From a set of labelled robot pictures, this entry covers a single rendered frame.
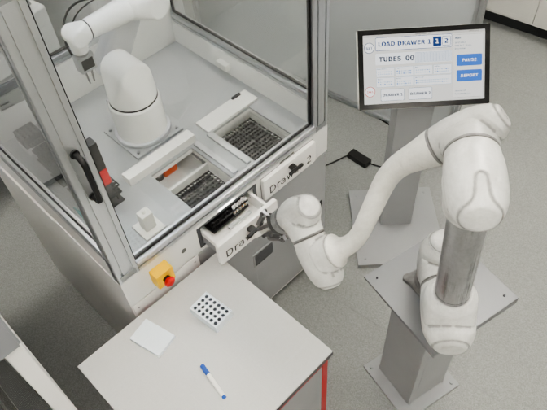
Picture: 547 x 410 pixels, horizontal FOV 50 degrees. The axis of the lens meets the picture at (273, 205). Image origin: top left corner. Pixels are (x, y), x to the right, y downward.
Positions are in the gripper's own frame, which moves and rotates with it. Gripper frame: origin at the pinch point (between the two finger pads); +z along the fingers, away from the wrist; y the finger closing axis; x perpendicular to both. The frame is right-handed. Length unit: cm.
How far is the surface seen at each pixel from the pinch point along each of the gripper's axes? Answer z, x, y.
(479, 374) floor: 33, -54, -115
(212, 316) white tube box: 7.9, 29.5, -12.1
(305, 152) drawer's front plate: 10.6, -40.1, 11.9
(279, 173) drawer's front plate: 10.9, -25.5, 11.7
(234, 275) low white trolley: 15.7, 12.2, -7.1
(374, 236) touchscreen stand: 76, -81, -47
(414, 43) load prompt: -14, -95, 19
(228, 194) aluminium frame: 5.6, -1.4, 17.2
